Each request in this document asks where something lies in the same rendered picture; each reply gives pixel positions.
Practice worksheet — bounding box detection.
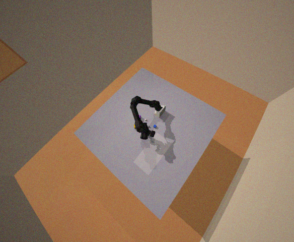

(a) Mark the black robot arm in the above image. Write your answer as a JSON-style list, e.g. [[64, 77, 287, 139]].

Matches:
[[130, 96, 163, 140]]

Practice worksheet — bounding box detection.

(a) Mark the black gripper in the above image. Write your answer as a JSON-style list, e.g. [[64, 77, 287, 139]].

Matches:
[[147, 128, 155, 137]]

